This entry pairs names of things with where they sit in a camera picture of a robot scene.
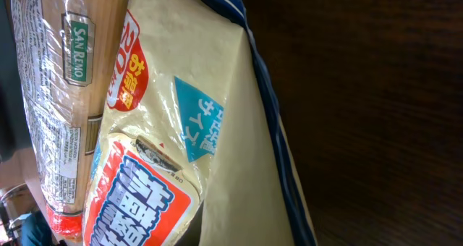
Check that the orange spaghetti package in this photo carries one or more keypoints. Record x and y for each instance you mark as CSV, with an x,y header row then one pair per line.
x,y
66,51

